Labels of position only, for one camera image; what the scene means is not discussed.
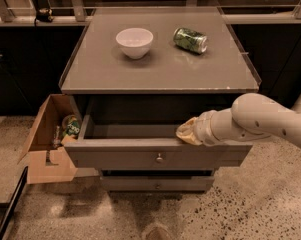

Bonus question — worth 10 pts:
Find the green soda can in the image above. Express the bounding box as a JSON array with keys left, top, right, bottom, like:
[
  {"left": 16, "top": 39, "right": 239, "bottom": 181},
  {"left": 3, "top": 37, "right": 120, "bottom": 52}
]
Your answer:
[{"left": 173, "top": 28, "right": 207, "bottom": 54}]

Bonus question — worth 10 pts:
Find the black bar on floor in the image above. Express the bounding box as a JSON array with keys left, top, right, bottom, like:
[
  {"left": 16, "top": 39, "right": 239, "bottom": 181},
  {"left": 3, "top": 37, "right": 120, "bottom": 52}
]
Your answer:
[{"left": 0, "top": 167, "right": 28, "bottom": 240}]

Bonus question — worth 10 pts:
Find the clear plastic bottle in box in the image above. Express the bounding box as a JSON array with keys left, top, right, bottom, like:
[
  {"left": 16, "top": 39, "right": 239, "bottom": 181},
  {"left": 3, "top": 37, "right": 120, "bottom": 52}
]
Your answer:
[{"left": 52, "top": 125, "right": 61, "bottom": 149}]

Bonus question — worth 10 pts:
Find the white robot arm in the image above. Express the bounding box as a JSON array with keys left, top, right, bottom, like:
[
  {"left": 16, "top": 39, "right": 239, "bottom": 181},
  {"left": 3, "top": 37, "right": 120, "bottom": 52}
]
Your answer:
[{"left": 176, "top": 93, "right": 301, "bottom": 149}]

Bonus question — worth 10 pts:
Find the grey bottom drawer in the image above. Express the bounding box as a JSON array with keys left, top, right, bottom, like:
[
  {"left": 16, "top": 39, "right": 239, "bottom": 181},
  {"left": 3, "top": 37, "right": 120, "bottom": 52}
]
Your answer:
[{"left": 100, "top": 176, "right": 214, "bottom": 192}]

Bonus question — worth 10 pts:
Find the grey drawer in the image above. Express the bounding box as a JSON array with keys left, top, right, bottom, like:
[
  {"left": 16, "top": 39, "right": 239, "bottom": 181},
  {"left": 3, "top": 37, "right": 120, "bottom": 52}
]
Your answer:
[
  {"left": 100, "top": 176, "right": 214, "bottom": 192},
  {"left": 65, "top": 115, "right": 252, "bottom": 170}
]

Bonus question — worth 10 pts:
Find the white ceramic bowl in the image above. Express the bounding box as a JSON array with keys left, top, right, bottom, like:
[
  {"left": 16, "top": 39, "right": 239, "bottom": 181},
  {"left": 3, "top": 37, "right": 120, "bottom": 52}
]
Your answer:
[{"left": 116, "top": 28, "right": 153, "bottom": 59}]

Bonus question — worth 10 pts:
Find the small black device on ledge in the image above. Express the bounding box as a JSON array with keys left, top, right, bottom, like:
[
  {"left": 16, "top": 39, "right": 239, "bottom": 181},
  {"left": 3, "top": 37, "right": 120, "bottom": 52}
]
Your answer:
[{"left": 36, "top": 8, "right": 53, "bottom": 23}]

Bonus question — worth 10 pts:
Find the cardboard box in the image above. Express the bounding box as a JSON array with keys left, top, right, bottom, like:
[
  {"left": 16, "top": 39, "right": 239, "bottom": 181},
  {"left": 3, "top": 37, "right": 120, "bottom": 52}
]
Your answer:
[{"left": 18, "top": 94, "right": 77, "bottom": 184}]

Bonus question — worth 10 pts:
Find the grey drawer cabinet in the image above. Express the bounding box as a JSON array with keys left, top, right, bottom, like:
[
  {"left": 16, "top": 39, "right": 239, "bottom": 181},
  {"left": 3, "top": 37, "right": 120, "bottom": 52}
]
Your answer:
[{"left": 60, "top": 7, "right": 260, "bottom": 178}]

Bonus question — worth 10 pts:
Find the grey top drawer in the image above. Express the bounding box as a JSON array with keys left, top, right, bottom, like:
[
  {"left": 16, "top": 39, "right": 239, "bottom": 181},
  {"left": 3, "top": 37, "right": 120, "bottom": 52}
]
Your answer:
[{"left": 65, "top": 115, "right": 252, "bottom": 170}]

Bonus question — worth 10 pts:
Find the yellow sponge in box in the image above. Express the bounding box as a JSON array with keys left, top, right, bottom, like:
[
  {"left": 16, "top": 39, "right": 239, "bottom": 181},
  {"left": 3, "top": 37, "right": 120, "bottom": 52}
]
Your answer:
[{"left": 61, "top": 135, "right": 77, "bottom": 146}]

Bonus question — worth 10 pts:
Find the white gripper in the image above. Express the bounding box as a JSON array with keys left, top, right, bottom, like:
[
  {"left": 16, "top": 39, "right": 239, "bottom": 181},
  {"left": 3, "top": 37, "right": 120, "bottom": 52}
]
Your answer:
[{"left": 176, "top": 109, "right": 239, "bottom": 146}]

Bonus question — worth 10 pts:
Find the green chip bag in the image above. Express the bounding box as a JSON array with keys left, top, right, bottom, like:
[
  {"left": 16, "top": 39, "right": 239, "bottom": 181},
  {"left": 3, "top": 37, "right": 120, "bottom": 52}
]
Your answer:
[{"left": 62, "top": 115, "right": 80, "bottom": 138}]

